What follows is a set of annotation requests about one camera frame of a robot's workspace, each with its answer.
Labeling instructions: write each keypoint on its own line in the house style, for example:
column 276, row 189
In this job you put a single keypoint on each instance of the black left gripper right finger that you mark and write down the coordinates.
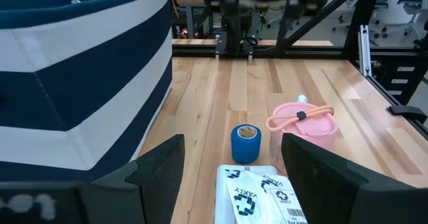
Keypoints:
column 334, row 194

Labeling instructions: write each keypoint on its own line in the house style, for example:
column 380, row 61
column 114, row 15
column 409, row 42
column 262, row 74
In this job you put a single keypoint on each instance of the silver aluminium profile post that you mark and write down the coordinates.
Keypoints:
column 364, row 50

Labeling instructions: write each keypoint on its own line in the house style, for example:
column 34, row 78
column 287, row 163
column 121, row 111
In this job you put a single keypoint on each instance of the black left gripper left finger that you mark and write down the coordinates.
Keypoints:
column 150, row 184

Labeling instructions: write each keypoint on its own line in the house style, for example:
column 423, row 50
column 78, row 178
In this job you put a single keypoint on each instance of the blue bandage roll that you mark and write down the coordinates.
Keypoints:
column 245, row 147

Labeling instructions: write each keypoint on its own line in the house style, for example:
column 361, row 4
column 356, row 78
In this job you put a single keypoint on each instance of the black drawer cabinet with labels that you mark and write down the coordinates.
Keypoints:
column 401, row 78

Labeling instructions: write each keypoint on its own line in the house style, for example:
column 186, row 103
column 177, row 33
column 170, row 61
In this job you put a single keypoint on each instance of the black office chair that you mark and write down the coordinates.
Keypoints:
column 409, row 3

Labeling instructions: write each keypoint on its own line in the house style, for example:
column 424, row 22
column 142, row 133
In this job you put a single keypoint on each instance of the navy white striped fabric basket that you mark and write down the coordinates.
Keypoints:
column 83, row 83

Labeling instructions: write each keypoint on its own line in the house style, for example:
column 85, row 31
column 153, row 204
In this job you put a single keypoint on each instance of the black aluminium table frame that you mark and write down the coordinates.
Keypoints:
column 364, row 6

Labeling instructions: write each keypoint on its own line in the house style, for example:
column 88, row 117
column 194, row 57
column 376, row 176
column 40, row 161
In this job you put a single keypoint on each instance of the black table edge clamp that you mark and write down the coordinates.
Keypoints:
column 406, row 112

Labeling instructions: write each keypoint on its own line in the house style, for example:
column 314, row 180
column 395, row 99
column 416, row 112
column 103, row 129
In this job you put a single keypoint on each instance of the white printed plastic pouch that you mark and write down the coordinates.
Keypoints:
column 261, row 200

